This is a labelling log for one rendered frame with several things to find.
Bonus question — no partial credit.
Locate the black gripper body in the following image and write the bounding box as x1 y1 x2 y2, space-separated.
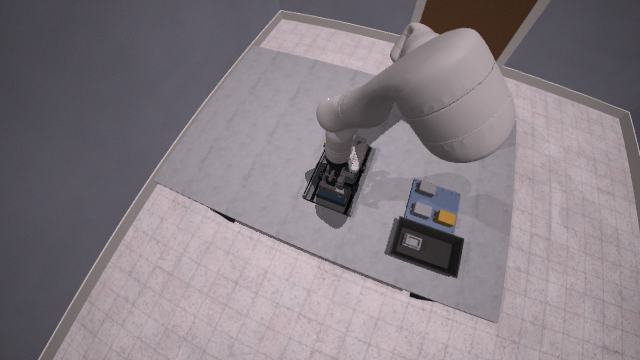
325 155 348 174

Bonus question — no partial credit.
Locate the brass-yellow rectangular block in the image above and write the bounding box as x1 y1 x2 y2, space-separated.
434 210 456 228

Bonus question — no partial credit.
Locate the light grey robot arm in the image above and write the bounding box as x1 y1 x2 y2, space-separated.
316 22 516 173

